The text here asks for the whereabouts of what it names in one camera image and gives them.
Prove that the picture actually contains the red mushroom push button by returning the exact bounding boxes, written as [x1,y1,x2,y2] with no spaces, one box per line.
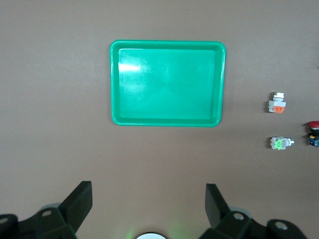
[303,120,319,148]

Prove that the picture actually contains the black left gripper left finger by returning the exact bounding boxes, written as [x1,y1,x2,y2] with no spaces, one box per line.
[0,181,93,239]

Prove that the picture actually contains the green plastic tray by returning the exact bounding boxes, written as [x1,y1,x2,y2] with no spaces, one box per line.
[110,39,226,128]

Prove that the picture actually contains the white button switch green block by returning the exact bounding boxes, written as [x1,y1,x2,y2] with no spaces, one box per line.
[268,135,296,151]

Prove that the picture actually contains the brown table mat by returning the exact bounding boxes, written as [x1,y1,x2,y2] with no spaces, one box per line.
[0,0,319,239]

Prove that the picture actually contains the white button switch orange block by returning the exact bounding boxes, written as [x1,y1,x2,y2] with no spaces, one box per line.
[265,92,287,115]

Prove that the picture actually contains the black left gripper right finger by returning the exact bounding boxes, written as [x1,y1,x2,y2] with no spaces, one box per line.
[199,183,308,239]

